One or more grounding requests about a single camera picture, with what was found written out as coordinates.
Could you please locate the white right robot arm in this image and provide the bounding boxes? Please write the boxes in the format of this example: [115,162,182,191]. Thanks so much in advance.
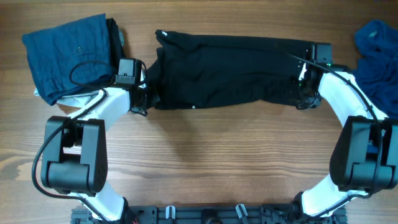
[290,60,397,223]

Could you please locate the blue polo shirt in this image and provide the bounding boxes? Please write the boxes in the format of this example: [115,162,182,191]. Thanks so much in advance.
[353,20,397,119]

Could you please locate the black polo shirt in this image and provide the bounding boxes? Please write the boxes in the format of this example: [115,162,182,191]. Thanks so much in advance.
[147,30,314,110]

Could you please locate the folded dark green garment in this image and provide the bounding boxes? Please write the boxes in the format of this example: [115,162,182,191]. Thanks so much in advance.
[106,18,126,67]

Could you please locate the folded blue denim shorts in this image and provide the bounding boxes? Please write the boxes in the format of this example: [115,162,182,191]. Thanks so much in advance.
[22,14,112,106]

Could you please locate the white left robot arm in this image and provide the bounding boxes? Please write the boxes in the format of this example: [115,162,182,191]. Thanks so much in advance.
[32,85,157,223]

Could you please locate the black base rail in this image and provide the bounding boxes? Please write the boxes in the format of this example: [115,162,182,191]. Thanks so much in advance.
[70,203,348,224]

